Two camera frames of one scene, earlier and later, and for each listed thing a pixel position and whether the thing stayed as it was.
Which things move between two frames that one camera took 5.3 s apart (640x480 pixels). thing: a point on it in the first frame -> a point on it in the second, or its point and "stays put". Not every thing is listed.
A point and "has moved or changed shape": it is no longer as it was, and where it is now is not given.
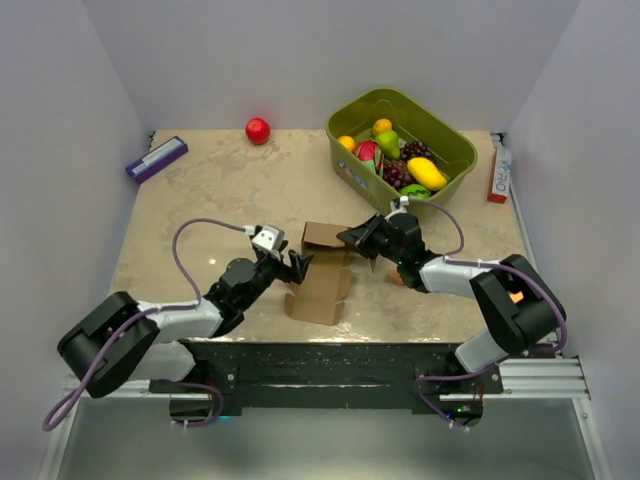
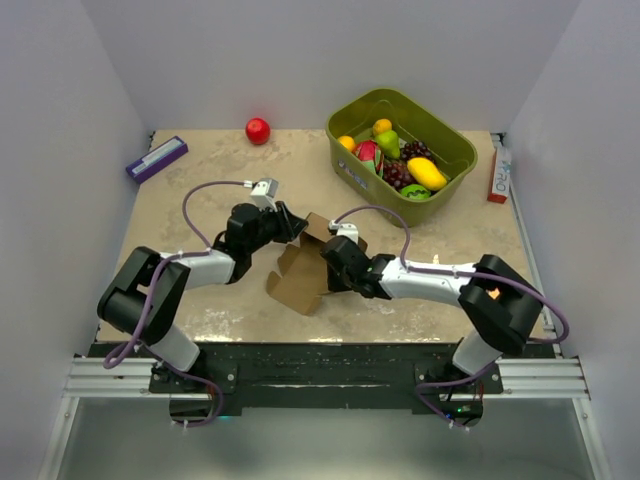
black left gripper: [298, 264] -> [289, 226]
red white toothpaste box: [501, 176] stays put
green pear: [389, 143] stays put
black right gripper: [362, 234] -> [333, 284]
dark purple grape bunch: [415, 149] stays put
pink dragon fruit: [370, 153] stays put
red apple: [258, 130] stays put
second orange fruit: [382, 125] stays put
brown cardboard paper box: [326, 280] has moved or changed shape
